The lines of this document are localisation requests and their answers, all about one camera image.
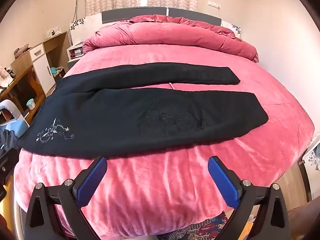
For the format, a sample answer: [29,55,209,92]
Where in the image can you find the wooden desk unit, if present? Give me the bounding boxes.
[0,31,70,125]

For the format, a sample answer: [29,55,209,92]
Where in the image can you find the red duvet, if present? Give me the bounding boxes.
[82,14,259,63]

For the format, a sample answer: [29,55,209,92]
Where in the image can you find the grey headboard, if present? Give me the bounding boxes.
[101,7,222,27]

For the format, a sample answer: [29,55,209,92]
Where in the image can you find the dark cloth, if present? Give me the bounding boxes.
[0,129,19,152]

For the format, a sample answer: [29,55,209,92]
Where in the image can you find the white floral nightstand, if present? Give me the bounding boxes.
[299,135,320,200]

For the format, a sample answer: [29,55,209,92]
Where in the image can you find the floral patterned cloth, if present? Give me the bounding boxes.
[156,211,238,240]

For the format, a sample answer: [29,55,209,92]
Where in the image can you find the white cabinet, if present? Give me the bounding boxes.
[29,42,57,94]

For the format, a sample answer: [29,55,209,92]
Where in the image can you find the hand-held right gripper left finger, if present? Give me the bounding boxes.
[21,156,108,240]

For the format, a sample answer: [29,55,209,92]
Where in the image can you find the black pants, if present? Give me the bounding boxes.
[17,64,269,159]

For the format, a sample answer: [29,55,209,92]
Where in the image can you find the grey white nightstand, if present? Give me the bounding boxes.
[67,42,86,67]

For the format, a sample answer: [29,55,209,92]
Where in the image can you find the white floral bedside panel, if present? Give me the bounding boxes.
[69,17,87,47]
[221,20,242,39]

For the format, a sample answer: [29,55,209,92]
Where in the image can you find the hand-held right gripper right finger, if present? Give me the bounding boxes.
[208,156,293,240]

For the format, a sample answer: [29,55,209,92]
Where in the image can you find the pink fleece bed blanket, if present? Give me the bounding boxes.
[12,44,315,238]

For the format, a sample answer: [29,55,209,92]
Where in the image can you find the light blue chair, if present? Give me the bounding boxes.
[0,99,30,153]

